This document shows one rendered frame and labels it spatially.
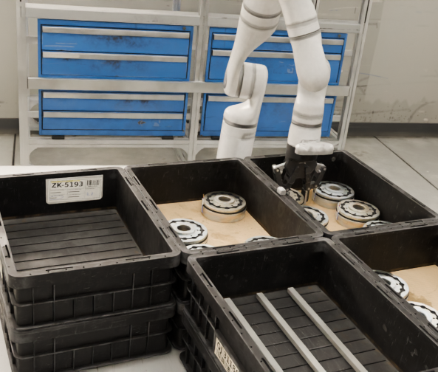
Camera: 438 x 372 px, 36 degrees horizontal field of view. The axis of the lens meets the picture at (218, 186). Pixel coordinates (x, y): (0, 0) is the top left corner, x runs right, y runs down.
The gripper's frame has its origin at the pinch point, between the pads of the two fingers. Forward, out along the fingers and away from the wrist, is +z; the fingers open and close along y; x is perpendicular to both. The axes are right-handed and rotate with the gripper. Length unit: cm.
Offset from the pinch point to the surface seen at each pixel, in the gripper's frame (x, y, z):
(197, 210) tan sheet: 0.0, 24.3, 2.4
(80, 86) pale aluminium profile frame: -175, 32, 26
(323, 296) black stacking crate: 37.2, 9.0, 2.8
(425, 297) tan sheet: 40.7, -11.7, 2.7
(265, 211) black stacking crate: 9.6, 11.4, -1.6
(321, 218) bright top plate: 12.0, -1.6, -0.5
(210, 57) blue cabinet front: -177, -30, 11
